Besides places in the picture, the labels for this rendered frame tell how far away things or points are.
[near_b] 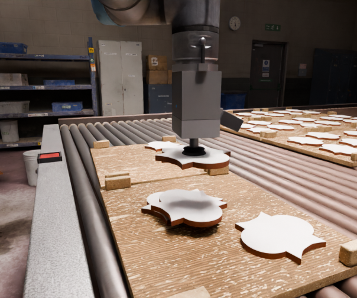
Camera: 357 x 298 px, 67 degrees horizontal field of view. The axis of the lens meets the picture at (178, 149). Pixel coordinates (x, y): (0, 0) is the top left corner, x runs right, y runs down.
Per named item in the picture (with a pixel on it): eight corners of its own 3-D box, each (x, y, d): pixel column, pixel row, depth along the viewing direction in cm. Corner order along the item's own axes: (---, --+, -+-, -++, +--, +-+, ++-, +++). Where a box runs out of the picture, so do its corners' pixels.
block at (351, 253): (349, 269, 37) (352, 250, 36) (336, 261, 38) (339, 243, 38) (377, 258, 39) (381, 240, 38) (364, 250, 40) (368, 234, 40)
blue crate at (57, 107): (51, 112, 484) (51, 103, 480) (56, 110, 520) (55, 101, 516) (81, 111, 495) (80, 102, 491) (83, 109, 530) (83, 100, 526)
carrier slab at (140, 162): (101, 193, 65) (100, 187, 65) (90, 152, 102) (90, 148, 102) (228, 175, 77) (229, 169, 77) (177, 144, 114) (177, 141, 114)
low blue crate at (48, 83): (44, 86, 460) (43, 80, 458) (43, 86, 493) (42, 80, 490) (75, 86, 484) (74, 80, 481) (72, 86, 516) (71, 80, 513)
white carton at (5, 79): (-1, 86, 454) (-3, 73, 449) (7, 86, 482) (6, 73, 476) (22, 86, 459) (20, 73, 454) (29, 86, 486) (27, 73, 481)
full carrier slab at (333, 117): (363, 129, 150) (364, 121, 149) (301, 120, 185) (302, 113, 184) (398, 125, 165) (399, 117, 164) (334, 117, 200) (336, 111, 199)
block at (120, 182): (106, 191, 62) (104, 180, 61) (104, 188, 64) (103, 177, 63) (131, 187, 64) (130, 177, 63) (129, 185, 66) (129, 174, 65)
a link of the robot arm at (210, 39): (210, 39, 48) (227, 31, 40) (209, 66, 49) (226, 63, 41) (168, 38, 46) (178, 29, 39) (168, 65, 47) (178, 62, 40)
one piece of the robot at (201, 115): (256, 45, 41) (249, 151, 45) (233, 51, 50) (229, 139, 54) (178, 44, 39) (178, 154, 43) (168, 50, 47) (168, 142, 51)
